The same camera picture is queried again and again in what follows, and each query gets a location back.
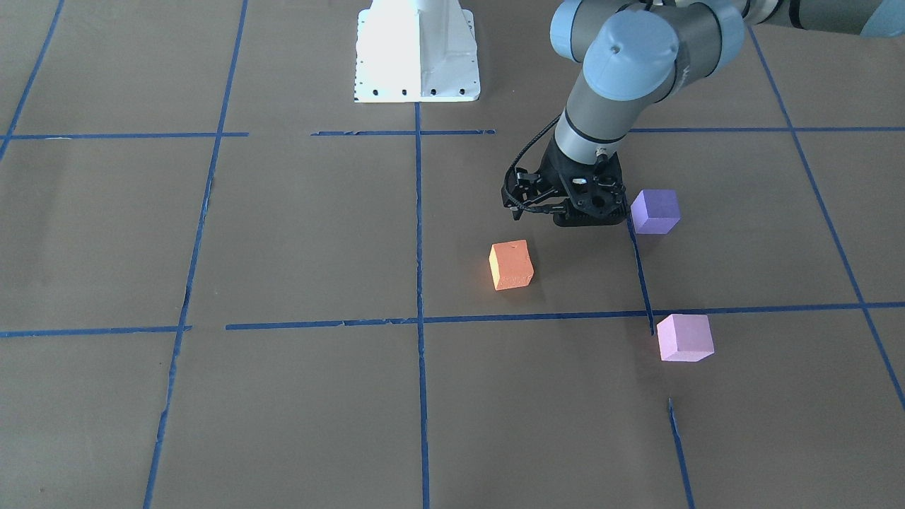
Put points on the orange foam cube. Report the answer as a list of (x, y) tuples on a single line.
[(510, 264)]

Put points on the pink foam cube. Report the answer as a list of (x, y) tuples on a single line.
[(685, 338)]

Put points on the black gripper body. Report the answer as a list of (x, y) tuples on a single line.
[(549, 174)]

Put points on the purple foam cube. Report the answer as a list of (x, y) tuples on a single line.
[(655, 211)]

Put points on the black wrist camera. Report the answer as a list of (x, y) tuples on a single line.
[(523, 192)]

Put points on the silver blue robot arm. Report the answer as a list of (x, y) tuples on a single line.
[(634, 54)]

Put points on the brown paper table cover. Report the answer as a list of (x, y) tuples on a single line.
[(227, 285)]

